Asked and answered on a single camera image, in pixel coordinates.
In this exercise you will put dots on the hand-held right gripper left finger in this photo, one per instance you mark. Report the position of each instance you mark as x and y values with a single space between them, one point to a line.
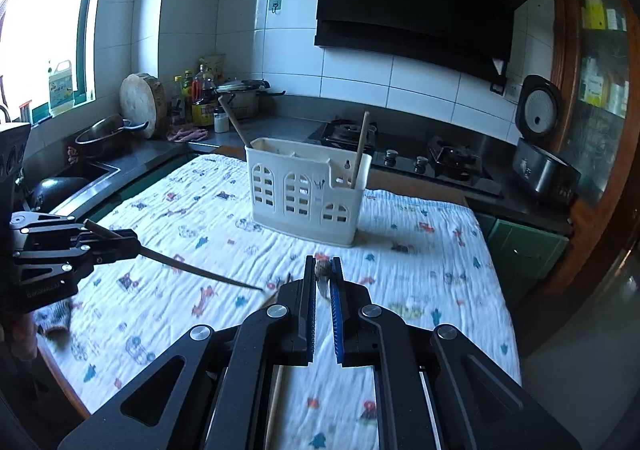
310 320

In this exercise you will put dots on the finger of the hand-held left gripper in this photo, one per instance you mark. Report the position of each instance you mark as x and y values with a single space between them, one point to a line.
60 265
55 227

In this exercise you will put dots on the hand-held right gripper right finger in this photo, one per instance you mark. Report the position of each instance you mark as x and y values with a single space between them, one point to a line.
336 325

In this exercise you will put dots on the white plastic utensil holder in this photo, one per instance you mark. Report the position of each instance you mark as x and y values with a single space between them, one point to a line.
300 210

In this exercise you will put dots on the person's left hand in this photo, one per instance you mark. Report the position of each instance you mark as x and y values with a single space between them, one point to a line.
20 340

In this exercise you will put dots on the black wok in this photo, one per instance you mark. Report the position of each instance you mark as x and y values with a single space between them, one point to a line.
55 192

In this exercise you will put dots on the steel sink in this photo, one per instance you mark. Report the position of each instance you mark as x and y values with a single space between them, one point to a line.
97 174

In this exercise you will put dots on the white cartoon printed cloth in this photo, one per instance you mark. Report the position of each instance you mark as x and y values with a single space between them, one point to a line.
410 270

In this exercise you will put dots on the white detergent jug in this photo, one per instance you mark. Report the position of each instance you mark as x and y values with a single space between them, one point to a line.
61 90

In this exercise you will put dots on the round wooden cutting board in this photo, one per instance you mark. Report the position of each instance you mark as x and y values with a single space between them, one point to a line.
140 103

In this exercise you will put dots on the pink rag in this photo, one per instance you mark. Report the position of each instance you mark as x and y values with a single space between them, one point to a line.
186 134

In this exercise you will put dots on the yellow cap sauce bottle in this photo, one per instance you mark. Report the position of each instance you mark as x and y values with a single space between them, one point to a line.
177 105

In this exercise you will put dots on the black gas stove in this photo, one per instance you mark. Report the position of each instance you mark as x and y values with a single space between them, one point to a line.
410 158

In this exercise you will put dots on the green cap sauce bottle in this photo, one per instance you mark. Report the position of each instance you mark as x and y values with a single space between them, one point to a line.
187 88

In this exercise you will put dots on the large cooking oil bottle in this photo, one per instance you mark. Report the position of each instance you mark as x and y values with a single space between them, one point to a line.
204 105

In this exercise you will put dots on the small white jar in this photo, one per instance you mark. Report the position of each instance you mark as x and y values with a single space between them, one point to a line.
221 121

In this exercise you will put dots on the green cabinet door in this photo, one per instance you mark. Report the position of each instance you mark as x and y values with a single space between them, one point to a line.
525 250

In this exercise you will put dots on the window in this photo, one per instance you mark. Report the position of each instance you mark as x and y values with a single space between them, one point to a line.
45 5

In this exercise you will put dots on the steel pot with lid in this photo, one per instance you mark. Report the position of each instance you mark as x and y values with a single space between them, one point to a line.
245 98

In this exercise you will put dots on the black rice cooker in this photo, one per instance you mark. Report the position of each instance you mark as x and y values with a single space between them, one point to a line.
542 170

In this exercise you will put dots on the black range hood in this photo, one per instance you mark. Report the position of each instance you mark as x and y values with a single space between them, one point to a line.
415 5

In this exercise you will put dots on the wooden glass door cabinet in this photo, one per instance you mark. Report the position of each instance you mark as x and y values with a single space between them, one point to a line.
600 80

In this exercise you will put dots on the wall socket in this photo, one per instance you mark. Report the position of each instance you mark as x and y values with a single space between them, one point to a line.
505 90

